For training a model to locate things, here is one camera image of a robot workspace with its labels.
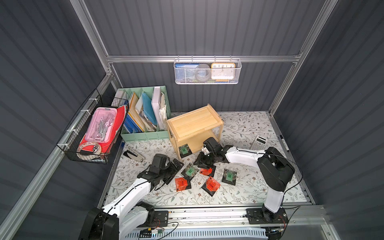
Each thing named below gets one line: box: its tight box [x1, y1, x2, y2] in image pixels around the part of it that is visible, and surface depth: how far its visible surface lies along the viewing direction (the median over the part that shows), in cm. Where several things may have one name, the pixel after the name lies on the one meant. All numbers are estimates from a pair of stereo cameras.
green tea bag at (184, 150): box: [178, 143, 193, 159], surface depth 98 cm
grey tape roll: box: [195, 63, 212, 82], surface depth 89 cm
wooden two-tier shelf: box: [166, 103, 224, 161], surface depth 90 cm
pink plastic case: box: [85, 107, 118, 143], surface depth 74 cm
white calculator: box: [250, 134, 268, 150], surface depth 104 cm
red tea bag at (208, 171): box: [199, 166, 217, 178], surface depth 91 cm
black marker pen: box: [279, 134, 290, 152], surface depth 108 cm
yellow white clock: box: [211, 62, 236, 80], surface depth 90 cm
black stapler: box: [123, 149, 145, 162], surface depth 96 cm
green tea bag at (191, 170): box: [185, 162, 200, 177], surface depth 91 cm
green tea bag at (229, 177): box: [221, 168, 237, 186], surface depth 88 cm
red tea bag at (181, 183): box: [174, 177, 188, 192], surface depth 86 cm
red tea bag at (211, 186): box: [201, 176, 221, 197], surface depth 86 cm
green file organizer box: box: [114, 85, 171, 142], surface depth 98 cm
